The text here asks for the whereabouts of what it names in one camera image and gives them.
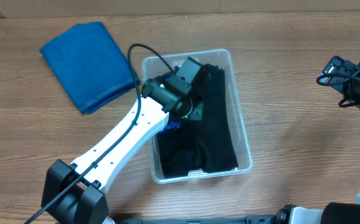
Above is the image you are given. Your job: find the sparkly blue green cloth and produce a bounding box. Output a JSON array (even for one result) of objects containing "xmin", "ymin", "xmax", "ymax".
[{"xmin": 162, "ymin": 72, "xmax": 181, "ymax": 132}]

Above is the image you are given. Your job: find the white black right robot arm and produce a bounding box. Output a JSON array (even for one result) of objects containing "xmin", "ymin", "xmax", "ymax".
[{"xmin": 256, "ymin": 55, "xmax": 360, "ymax": 223}]

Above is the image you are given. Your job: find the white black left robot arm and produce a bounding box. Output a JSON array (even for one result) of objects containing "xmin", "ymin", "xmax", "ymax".
[{"xmin": 42, "ymin": 57, "xmax": 207, "ymax": 224}]

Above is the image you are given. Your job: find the black cloth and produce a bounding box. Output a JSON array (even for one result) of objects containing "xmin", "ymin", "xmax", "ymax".
[
  {"xmin": 156, "ymin": 120, "xmax": 206, "ymax": 179},
  {"xmin": 197, "ymin": 64, "xmax": 238, "ymax": 173}
]

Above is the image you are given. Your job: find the blue denim cloth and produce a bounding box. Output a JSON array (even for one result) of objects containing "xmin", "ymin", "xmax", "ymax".
[{"xmin": 40, "ymin": 22, "xmax": 140, "ymax": 114}]

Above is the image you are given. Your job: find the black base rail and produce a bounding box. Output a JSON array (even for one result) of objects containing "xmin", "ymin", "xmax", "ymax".
[{"xmin": 115, "ymin": 215, "xmax": 276, "ymax": 224}]

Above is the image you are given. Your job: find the clear plastic container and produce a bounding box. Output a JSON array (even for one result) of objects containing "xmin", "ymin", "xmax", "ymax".
[{"xmin": 149, "ymin": 49, "xmax": 253, "ymax": 184}]

